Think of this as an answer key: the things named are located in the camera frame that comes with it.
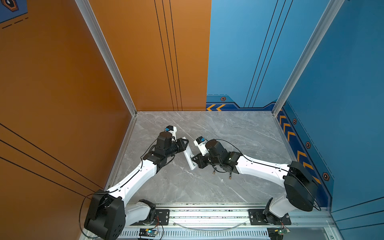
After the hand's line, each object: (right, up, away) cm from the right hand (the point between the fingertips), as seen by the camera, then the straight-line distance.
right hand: (191, 159), depth 79 cm
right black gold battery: (+22, -12, +7) cm, 27 cm away
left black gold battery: (+13, -9, +8) cm, 18 cm away
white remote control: (-1, +2, 0) cm, 2 cm away
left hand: (-2, +10, +2) cm, 11 cm away
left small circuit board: (-21, -33, -8) cm, 40 cm away
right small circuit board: (+41, -34, -8) cm, 54 cm away
